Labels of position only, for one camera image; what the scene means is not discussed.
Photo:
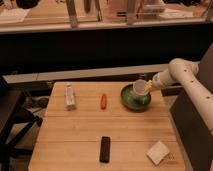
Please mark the white folded cloth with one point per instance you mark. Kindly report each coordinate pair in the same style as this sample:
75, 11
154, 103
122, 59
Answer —
158, 152

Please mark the green ceramic bowl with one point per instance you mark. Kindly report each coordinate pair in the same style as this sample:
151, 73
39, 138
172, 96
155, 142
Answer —
134, 103

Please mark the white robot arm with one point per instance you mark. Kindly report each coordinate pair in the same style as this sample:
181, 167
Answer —
184, 72

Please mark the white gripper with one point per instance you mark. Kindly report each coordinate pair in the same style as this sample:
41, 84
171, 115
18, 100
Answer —
159, 80

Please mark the orange carrot toy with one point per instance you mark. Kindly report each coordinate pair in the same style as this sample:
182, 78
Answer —
103, 101

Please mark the white tube bottle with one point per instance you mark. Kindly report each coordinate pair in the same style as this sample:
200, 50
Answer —
69, 97

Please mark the black remote control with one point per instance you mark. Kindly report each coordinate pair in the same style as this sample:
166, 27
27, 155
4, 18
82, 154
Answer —
105, 149

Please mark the white ceramic cup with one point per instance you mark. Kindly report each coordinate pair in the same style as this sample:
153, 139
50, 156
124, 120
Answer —
139, 88

